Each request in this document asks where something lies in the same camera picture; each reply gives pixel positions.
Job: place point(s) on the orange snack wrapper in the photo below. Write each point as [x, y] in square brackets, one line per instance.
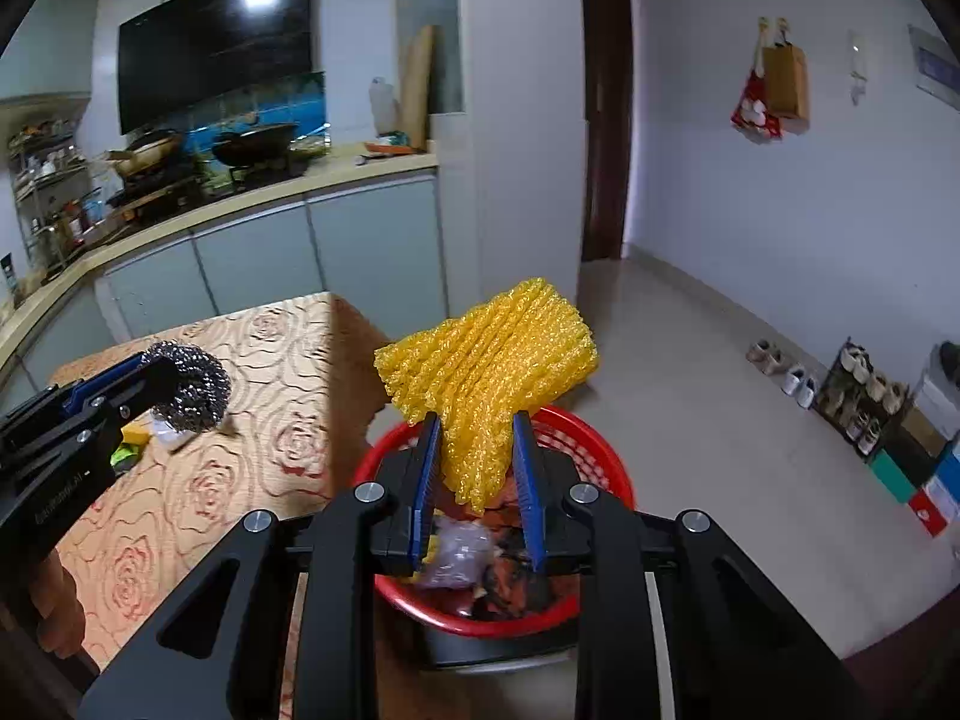
[510, 585]

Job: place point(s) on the black wok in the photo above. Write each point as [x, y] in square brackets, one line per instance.
[255, 146]

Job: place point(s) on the yellow packet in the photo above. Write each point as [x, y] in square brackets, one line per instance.
[136, 433]

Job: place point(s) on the frosted glass window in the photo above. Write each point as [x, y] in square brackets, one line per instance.
[427, 15]

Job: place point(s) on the yellow foam net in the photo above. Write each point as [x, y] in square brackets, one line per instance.
[487, 360]

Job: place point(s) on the grey kitchen base cabinets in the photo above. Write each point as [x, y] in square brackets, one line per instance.
[337, 255]

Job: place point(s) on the stack of storage boxes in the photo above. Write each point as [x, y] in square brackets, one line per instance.
[934, 487]

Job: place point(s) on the orange tray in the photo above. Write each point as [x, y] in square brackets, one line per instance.
[390, 148]

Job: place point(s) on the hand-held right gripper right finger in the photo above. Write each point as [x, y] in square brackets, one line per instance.
[529, 502]

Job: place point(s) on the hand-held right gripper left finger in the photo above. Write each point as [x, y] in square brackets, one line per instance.
[421, 502]

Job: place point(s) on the wall hooks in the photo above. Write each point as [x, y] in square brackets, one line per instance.
[774, 28]

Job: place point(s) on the brown paper bag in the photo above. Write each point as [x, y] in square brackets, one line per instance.
[786, 82]

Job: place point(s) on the dark brown door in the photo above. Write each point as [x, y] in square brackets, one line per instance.
[606, 90]

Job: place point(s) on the grey wall cabinet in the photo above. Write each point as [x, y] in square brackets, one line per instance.
[45, 37]

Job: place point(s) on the blue picture backsplash tiles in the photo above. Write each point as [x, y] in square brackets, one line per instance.
[300, 101]

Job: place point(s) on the clear plastic bag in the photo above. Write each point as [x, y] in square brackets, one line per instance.
[457, 549]

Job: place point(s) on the rose patterned tablecloth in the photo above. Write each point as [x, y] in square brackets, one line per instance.
[262, 405]

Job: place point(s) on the steel wool scourer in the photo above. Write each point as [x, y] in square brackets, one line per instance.
[199, 386]

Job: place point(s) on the black gas stove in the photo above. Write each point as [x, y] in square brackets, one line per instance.
[202, 187]

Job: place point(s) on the translucent plastic jug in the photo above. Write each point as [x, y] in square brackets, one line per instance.
[383, 109]

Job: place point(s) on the grey wall panel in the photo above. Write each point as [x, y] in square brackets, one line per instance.
[937, 67]

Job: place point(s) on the person's left hand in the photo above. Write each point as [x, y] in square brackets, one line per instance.
[56, 604]

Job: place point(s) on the black range hood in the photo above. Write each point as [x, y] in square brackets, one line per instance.
[217, 45]

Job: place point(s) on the red plastic basket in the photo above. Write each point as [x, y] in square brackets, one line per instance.
[600, 465]

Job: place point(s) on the pair of beige shoes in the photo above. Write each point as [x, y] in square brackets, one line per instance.
[765, 356]

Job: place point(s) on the metal spice rack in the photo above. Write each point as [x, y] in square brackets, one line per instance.
[52, 195]

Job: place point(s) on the green wrapper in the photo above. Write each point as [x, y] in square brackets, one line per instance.
[126, 456]

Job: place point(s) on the golden frying pan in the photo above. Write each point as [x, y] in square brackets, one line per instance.
[146, 150]

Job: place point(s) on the beige kitchen countertop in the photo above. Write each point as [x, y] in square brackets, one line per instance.
[337, 176]

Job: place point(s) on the shoe rack with shoes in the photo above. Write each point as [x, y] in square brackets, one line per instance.
[862, 397]

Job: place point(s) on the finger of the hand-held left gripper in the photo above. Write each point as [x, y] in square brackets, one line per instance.
[105, 384]
[142, 394]

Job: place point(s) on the pair of white shoes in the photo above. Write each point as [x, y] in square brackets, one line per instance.
[799, 386]

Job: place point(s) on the wooden cutting board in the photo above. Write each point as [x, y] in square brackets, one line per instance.
[417, 90]

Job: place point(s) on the black cap seasoning bottle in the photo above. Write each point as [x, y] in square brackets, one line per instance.
[7, 274]

